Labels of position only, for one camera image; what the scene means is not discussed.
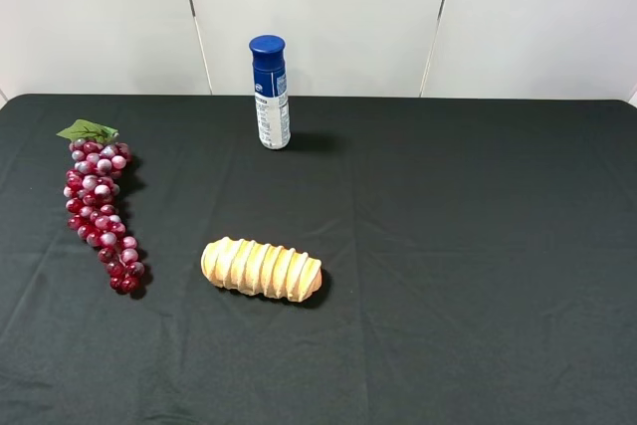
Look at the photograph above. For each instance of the red artificial grape bunch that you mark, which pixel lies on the red artificial grape bunch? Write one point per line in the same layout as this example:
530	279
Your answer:
91	190

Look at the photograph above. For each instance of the blue and white bottle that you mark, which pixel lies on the blue and white bottle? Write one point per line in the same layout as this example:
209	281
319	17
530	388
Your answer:
271	91

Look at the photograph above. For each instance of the ridged bread loaf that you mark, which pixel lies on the ridged bread loaf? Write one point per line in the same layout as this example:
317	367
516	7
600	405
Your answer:
252	269

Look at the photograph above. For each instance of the black tablecloth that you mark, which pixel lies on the black tablecloth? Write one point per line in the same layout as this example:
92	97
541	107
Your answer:
478	263

